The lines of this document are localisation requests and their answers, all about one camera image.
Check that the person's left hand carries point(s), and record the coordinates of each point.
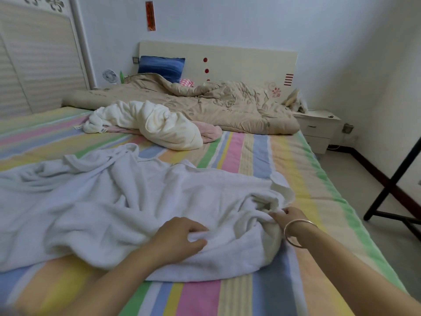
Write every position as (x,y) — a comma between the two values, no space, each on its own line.
(174,240)

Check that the person's right hand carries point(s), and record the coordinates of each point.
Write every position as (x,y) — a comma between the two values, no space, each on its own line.
(293,220)

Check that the white towel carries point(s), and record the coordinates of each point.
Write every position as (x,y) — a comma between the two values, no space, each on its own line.
(118,207)

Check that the pink fleece blanket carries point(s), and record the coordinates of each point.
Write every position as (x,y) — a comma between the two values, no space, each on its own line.
(209,131)

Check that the cream fleece blanket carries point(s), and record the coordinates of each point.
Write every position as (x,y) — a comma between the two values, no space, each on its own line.
(151,121)

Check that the person's left forearm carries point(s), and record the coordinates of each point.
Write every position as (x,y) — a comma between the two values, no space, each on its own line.
(112,289)

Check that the person's right forearm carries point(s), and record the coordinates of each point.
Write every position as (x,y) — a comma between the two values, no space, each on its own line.
(355,279)

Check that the striped pastel bed sheet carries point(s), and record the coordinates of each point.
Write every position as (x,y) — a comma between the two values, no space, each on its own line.
(316,194)

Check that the white nightstand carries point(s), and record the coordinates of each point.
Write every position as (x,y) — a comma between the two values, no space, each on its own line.
(317,128)

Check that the dark brown baseboard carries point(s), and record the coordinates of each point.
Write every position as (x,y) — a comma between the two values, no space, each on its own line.
(381,174)

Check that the black clothes rack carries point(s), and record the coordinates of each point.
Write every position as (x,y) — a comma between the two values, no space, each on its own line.
(394,187)

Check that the cream plush toy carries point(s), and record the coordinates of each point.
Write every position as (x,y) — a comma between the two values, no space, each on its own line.
(294,100)

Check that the beige quilt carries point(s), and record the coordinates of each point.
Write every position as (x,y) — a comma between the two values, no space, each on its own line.
(250,105)

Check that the pink patterned pillow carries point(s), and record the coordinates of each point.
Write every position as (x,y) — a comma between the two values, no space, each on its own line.
(187,83)

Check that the white headboard with red dots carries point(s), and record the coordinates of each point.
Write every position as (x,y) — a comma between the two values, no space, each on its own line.
(243,62)

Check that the green bottle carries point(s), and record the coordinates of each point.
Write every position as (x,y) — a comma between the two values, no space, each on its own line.
(122,77)

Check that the blue pillow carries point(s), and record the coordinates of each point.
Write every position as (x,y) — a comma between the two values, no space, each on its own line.
(161,67)

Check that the small white desk fan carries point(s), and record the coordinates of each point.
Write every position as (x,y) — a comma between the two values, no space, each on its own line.
(110,76)

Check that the black wall plug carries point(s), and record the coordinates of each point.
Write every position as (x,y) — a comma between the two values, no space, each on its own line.
(348,128)

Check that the red wall hanging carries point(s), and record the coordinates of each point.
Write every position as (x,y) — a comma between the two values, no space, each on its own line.
(150,15)

